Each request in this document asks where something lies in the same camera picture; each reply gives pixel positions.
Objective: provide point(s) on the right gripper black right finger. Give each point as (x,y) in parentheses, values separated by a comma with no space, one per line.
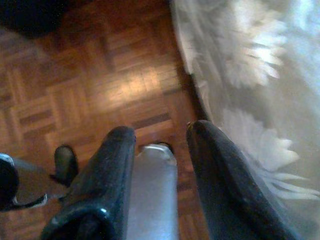
(225,190)

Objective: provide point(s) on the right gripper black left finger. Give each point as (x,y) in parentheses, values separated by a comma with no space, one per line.
(100,195)

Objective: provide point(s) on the grey floral bed sheet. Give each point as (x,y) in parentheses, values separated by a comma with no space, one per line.
(262,62)

